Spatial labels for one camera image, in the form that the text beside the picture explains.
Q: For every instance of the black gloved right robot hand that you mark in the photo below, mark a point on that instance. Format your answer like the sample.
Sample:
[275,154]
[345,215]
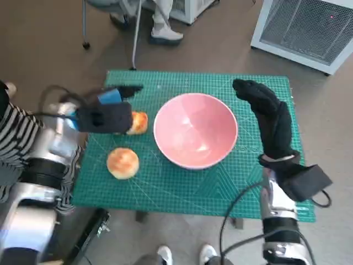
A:
[275,124]

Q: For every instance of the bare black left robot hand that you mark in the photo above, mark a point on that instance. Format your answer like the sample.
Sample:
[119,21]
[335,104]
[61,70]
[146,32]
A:
[110,96]

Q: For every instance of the long twisted toy bread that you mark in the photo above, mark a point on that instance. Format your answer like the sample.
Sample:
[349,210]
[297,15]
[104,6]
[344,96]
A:
[139,121]

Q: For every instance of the round toy bread bun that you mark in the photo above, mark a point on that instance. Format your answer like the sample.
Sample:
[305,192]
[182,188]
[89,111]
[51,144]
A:
[122,163]

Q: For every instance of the pink bowl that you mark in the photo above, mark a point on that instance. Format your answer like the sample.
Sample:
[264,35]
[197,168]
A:
[195,132]

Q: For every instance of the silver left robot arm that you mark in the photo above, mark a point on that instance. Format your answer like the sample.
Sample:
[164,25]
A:
[41,171]

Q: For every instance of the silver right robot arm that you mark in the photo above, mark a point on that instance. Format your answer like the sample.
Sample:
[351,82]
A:
[275,198]

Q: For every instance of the grey chair with metal legs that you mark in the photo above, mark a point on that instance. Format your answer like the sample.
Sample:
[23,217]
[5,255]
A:
[136,41]

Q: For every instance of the person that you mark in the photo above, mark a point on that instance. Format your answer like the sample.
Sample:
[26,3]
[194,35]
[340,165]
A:
[16,132]
[165,34]

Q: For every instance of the white appliance with mesh grille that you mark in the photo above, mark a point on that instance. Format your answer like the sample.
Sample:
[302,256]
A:
[303,30]

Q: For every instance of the black table leg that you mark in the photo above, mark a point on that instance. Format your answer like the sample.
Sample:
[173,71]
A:
[240,222]
[142,216]

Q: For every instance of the green cutting mat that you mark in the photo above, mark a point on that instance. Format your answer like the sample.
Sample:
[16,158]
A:
[179,190]

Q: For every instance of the white cabinet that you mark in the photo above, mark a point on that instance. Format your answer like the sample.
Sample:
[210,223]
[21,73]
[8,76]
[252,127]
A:
[193,11]

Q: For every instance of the black metal stand bar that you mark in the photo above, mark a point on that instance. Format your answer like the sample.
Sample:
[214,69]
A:
[91,237]

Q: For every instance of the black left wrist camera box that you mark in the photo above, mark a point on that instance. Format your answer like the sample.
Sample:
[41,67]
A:
[107,117]

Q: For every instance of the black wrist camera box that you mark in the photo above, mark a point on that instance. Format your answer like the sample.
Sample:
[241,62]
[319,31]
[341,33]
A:
[306,182]
[107,117]

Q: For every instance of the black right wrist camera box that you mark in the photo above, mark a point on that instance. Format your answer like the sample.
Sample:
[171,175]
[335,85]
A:
[306,182]

